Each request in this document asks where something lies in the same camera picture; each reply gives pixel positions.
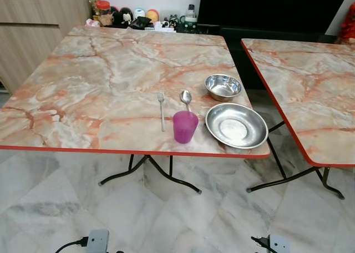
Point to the large steel plate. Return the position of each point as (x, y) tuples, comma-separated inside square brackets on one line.
[(237, 125)]

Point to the marble pattern folding table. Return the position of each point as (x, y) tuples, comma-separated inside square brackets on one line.
[(310, 86), (111, 70)]

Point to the red and gold figurine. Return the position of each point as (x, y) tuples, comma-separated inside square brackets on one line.
[(348, 25)]

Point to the small steel bowl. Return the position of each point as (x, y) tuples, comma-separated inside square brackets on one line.
[(223, 87)]

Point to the black television screen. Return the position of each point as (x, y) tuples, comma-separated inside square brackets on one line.
[(266, 6)]

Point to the purple plastic cup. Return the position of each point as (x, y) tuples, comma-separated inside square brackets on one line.
[(184, 128)]

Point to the steel spoon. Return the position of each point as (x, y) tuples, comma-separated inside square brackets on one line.
[(186, 96)]

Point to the clear bottle with green base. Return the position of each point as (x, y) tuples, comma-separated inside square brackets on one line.
[(191, 17)]

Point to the steel fork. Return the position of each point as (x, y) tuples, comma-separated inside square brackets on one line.
[(161, 111)]

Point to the white tissue pack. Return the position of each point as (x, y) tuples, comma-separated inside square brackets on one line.
[(163, 26)]

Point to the orange egg toy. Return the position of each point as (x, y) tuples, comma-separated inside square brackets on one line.
[(152, 15)]

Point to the white and blue ball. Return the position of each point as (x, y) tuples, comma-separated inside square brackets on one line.
[(139, 13)]

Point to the black round toy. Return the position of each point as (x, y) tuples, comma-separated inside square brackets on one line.
[(122, 15)]

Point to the red lidded jar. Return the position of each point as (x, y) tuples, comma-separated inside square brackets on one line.
[(103, 13)]

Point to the pink crumpled wrapper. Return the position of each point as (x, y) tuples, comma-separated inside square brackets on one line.
[(92, 23)]

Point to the light wooden cabinet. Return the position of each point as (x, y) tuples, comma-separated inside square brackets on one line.
[(33, 36)]

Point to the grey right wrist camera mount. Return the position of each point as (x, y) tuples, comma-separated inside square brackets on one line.
[(279, 244)]

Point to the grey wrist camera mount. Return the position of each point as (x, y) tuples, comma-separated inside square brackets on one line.
[(279, 244), (97, 242)]

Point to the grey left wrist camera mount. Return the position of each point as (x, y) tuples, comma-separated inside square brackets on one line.
[(97, 242)]

